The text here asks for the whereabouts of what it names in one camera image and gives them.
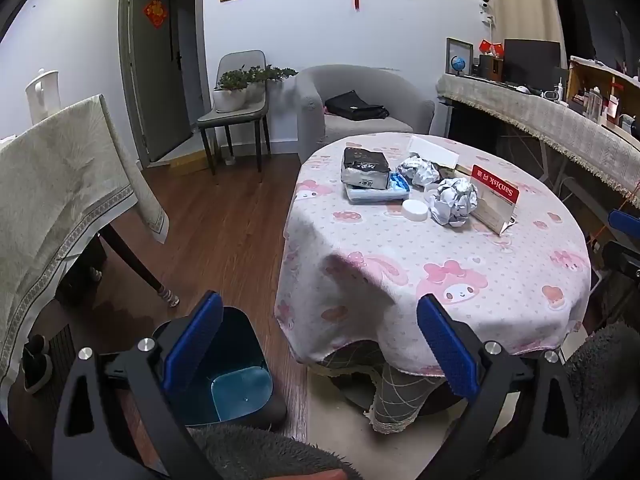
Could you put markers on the red and white card package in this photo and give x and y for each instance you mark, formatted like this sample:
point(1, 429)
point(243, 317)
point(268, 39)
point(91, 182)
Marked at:
point(492, 195)

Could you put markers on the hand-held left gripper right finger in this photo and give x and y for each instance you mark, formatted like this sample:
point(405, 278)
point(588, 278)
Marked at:
point(445, 345)

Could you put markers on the picture frame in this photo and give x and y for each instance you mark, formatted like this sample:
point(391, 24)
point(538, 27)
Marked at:
point(459, 46)

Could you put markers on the pink printed tablecloth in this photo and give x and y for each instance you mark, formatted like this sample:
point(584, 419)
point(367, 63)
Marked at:
point(400, 255)

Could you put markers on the dark blue waste bin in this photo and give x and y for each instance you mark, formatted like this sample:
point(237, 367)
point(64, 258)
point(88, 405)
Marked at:
point(240, 345)

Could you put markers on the dark ribbed floor mat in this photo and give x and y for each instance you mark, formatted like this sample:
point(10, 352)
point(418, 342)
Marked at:
point(62, 350)

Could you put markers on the white security camera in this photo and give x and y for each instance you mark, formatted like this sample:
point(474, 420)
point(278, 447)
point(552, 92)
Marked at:
point(485, 2)

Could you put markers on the beige fringed desk cloth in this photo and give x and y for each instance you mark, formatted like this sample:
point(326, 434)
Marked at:
point(550, 120)

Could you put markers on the dark slipper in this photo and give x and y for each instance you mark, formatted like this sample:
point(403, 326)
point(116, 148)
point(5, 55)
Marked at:
point(36, 347)
point(39, 372)

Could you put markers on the white electric kettle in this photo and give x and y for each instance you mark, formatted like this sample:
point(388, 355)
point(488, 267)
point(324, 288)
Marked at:
point(42, 97)

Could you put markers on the grey dining chair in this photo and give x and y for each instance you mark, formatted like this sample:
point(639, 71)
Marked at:
point(232, 116)

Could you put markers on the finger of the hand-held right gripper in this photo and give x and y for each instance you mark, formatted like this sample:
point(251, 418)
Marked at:
point(625, 222)
point(622, 260)

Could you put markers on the beige patterned tablecloth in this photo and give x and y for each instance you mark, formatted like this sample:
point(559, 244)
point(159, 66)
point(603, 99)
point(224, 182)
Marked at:
point(60, 185)

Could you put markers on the striped table leg sock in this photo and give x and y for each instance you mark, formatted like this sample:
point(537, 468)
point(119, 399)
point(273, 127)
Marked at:
point(170, 297)

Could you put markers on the small red flags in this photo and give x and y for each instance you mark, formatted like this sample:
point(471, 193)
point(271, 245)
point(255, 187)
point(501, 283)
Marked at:
point(492, 47)

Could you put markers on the grey door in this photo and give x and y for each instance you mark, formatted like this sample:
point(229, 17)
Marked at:
point(155, 85)

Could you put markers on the dark wooden table leg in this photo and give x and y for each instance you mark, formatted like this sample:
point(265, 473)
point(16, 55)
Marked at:
point(131, 256)

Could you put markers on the blue packet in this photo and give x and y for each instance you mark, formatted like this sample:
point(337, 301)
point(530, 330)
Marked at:
point(380, 195)

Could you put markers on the red diamond door sticker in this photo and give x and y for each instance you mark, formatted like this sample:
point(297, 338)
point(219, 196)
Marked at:
point(155, 14)

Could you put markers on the black monitor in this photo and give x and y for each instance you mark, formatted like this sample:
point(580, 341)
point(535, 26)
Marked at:
point(531, 62)

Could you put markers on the paper ball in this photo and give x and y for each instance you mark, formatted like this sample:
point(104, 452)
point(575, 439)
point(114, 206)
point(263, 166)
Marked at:
point(454, 202)
point(419, 171)

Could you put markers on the potted plant in white pot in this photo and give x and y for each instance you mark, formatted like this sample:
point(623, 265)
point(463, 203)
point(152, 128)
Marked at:
point(229, 97)
point(270, 74)

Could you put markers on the grey armchair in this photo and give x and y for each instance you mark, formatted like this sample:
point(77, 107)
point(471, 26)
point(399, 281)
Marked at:
point(312, 110)

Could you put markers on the black bag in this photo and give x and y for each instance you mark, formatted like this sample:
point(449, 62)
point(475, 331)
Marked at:
point(355, 106)

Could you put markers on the person's fleece trousers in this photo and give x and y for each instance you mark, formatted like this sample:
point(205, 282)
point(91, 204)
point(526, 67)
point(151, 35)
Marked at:
point(240, 452)

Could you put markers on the cardboard shelf box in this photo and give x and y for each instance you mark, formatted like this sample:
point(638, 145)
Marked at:
point(600, 85)

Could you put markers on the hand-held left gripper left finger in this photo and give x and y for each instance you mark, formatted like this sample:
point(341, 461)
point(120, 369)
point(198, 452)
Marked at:
point(195, 342)

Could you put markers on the beige curtain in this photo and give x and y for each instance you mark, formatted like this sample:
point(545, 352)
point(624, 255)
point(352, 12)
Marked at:
point(530, 5)

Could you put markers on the black tissue pack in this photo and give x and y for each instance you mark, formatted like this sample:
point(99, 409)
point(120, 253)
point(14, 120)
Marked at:
point(365, 167)

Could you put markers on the wooden speaker box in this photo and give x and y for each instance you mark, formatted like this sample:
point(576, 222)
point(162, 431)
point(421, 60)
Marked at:
point(492, 67)

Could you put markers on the small blue globe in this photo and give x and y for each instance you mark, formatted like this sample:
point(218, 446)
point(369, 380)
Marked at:
point(457, 63)

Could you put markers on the flat cardboard box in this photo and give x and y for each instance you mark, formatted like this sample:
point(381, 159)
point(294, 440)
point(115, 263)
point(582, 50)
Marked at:
point(189, 164)

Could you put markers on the white box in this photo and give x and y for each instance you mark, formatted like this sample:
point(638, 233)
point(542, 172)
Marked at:
point(432, 150)

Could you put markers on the beige floor rug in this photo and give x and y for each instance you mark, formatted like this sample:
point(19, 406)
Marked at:
point(330, 440)

